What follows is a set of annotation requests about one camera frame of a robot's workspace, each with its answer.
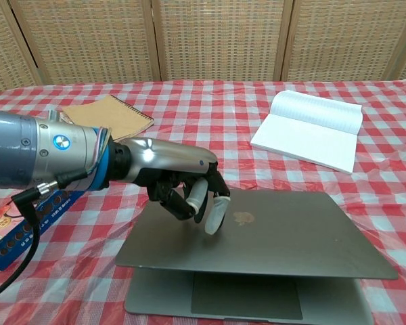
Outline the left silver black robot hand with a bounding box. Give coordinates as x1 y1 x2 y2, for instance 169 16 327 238
107 136 231 235

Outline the grey laptop computer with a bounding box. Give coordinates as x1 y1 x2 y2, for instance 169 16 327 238
114 188 400 325

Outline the woven rattan folding screen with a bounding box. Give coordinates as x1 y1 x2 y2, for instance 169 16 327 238
0 0 406 98

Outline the white open book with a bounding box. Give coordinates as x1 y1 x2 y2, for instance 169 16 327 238
250 89 363 175

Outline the brown spiral notebook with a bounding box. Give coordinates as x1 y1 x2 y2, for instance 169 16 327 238
59 94 155 142

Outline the red checkered tablecloth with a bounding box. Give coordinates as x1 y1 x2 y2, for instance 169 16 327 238
0 77 406 325

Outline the blue Oreo cookie box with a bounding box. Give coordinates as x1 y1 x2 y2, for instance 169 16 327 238
0 189 85 273

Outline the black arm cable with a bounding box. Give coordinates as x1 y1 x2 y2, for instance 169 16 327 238
0 171 89 305

